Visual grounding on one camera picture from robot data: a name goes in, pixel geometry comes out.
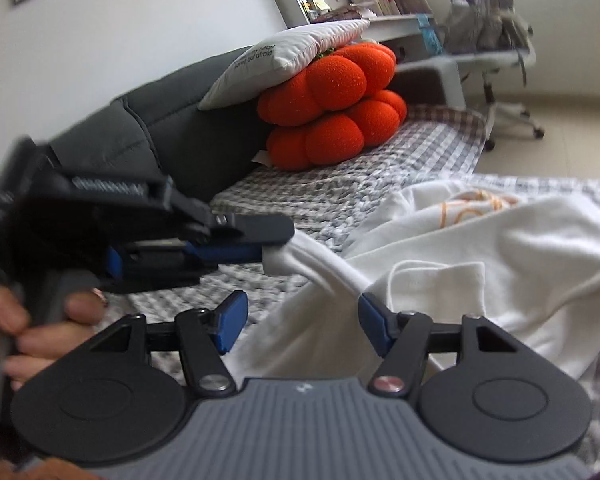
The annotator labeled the white sweatshirt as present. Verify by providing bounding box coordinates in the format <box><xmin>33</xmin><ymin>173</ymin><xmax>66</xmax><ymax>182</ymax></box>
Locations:
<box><xmin>225</xmin><ymin>180</ymin><xmax>600</xmax><ymax>379</ymax></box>

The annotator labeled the person left hand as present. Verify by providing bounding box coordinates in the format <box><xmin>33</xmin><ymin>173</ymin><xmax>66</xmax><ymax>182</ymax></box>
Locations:
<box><xmin>0</xmin><ymin>284</ymin><xmax>110</xmax><ymax>391</ymax></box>

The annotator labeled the grey checked quilt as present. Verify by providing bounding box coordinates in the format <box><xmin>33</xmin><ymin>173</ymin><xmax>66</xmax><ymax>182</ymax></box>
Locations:
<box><xmin>112</xmin><ymin>113</ymin><xmax>600</xmax><ymax>469</ymax></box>

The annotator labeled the red pumpkin plush cushion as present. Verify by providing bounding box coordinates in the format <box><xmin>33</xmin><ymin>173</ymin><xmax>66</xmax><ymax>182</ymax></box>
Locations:
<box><xmin>258</xmin><ymin>42</ymin><xmax>408</xmax><ymax>171</ymax></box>

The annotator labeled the dark grey sofa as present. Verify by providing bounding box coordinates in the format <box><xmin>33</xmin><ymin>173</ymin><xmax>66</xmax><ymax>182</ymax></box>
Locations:
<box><xmin>44</xmin><ymin>45</ymin><xmax>470</xmax><ymax>221</ymax></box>

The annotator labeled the white printed pillow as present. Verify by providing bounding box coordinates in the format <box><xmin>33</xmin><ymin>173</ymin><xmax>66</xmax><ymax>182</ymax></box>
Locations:
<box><xmin>198</xmin><ymin>18</ymin><xmax>370</xmax><ymax>110</ymax></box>

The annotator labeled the white office chair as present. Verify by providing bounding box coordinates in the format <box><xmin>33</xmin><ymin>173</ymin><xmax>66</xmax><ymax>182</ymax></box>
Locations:
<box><xmin>417</xmin><ymin>0</ymin><xmax>545</xmax><ymax>151</ymax></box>

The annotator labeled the camouflage backpack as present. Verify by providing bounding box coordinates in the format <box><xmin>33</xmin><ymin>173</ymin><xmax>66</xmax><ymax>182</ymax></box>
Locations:
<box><xmin>443</xmin><ymin>0</ymin><xmax>530</xmax><ymax>55</ymax></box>

